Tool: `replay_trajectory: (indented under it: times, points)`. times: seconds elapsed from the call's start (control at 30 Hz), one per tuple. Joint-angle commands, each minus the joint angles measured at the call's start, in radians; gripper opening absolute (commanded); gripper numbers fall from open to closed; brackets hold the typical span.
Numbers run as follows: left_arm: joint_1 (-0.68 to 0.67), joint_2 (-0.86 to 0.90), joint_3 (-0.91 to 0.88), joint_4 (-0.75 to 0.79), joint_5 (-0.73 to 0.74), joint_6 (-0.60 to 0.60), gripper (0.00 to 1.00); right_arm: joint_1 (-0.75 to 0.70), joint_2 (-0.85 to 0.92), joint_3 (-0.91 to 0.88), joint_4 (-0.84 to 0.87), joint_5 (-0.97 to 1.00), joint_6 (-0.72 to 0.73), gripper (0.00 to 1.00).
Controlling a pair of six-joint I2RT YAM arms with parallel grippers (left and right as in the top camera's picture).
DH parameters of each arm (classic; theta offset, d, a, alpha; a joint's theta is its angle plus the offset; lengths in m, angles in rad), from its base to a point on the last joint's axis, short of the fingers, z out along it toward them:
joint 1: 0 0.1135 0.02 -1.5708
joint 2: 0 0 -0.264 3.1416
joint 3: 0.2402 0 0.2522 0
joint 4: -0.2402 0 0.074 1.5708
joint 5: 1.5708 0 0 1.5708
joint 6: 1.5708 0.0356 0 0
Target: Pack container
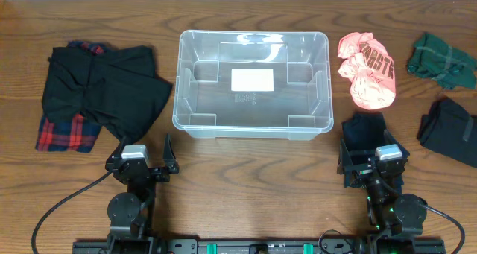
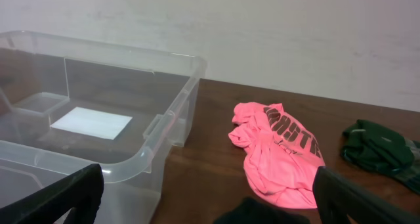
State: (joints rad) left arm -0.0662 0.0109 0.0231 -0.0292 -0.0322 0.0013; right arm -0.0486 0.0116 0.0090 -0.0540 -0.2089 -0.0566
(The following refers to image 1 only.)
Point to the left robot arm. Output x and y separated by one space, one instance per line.
131 212

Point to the pink printed t-shirt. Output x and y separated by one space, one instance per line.
369 68

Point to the black garment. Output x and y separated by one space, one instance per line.
448 129
119 90

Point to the red navy plaid shirt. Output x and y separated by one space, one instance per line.
65 123

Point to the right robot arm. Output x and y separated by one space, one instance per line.
397 217

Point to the clear plastic storage bin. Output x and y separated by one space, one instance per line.
299 108

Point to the dark green garment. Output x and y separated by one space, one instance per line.
434 59

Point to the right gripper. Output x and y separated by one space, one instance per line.
346 166

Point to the dark navy shorts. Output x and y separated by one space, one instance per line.
363 134

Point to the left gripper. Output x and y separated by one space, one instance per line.
139 170

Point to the white label in bin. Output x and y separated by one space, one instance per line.
252 80

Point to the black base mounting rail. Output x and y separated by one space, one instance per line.
192 246

